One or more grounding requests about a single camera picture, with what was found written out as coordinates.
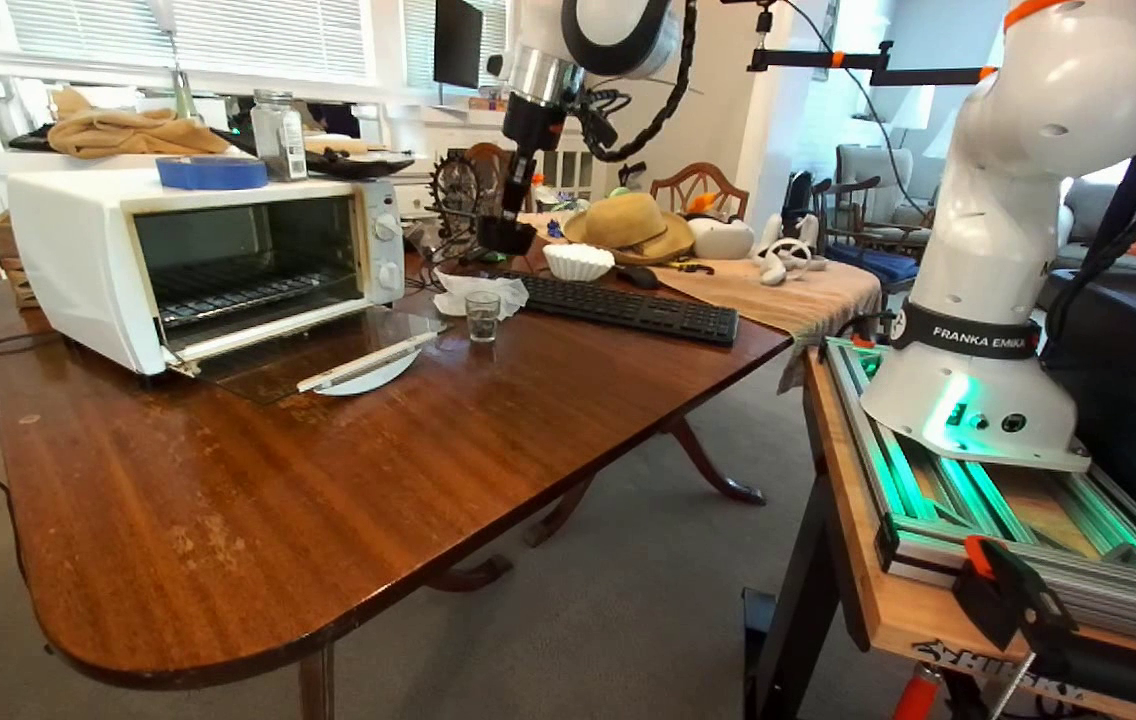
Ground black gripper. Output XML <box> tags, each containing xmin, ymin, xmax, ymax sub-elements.
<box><xmin>480</xmin><ymin>96</ymin><xmax>565</xmax><ymax>256</ymax></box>

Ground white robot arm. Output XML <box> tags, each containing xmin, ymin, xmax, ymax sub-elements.
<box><xmin>480</xmin><ymin>0</ymin><xmax>1136</xmax><ymax>473</ymax></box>

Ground white cabinet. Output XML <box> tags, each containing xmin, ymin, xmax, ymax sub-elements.
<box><xmin>420</xmin><ymin>113</ymin><xmax>610</xmax><ymax>213</ymax></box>

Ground black monitor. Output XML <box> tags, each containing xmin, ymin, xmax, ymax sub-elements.
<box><xmin>431</xmin><ymin>0</ymin><xmax>484</xmax><ymax>89</ymax></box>

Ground tan straw hat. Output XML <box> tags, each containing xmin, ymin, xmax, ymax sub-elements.
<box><xmin>565</xmin><ymin>190</ymin><xmax>697</xmax><ymax>265</ymax></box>

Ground white bowl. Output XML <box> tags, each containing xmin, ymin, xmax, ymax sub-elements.
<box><xmin>545</xmin><ymin>241</ymin><xmax>615</xmax><ymax>280</ymax></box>

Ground white crumpled napkin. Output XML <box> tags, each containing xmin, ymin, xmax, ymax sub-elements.
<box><xmin>431</xmin><ymin>269</ymin><xmax>528</xmax><ymax>321</ymax></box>

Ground wooden chair back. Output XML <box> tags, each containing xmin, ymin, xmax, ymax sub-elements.
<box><xmin>651</xmin><ymin>159</ymin><xmax>747</xmax><ymax>218</ymax></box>

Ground small glass cup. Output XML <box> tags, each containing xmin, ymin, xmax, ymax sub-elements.
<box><xmin>462</xmin><ymin>290</ymin><xmax>500</xmax><ymax>344</ymax></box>

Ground black keyboard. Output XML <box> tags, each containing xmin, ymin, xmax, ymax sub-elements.
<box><xmin>524</xmin><ymin>275</ymin><xmax>737</xmax><ymax>347</ymax></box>

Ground white labelled box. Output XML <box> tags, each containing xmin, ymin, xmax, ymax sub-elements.
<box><xmin>250</xmin><ymin>103</ymin><xmax>306</xmax><ymax>181</ymax></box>

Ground white headphones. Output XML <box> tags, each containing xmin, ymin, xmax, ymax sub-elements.
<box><xmin>755</xmin><ymin>241</ymin><xmax>824</xmax><ymax>289</ymax></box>

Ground beige table runner cloth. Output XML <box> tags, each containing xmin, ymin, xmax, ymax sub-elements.
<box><xmin>657</xmin><ymin>261</ymin><xmax>878</xmax><ymax>344</ymax></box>

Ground white oven door on table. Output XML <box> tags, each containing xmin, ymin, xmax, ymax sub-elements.
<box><xmin>300</xmin><ymin>332</ymin><xmax>431</xmax><ymax>397</ymax></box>

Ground blue tape roll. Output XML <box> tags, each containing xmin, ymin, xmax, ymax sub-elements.
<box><xmin>156</xmin><ymin>154</ymin><xmax>269</xmax><ymax>190</ymax></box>

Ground white toaster oven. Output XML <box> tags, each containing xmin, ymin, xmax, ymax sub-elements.
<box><xmin>8</xmin><ymin>167</ymin><xmax>403</xmax><ymax>376</ymax></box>

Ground tan folded cloth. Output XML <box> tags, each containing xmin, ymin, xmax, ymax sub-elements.
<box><xmin>47</xmin><ymin>89</ymin><xmax>223</xmax><ymax>159</ymax></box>

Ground wooden dining table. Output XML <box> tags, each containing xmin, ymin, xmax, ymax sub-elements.
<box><xmin>0</xmin><ymin>289</ymin><xmax>794</xmax><ymax>720</ymax></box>

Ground black camera boom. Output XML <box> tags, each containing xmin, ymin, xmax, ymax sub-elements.
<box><xmin>747</xmin><ymin>39</ymin><xmax>996</xmax><ymax>82</ymax></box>

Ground robot mounting base frame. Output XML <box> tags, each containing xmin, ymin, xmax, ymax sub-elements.
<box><xmin>738</xmin><ymin>332</ymin><xmax>1136</xmax><ymax>720</ymax></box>

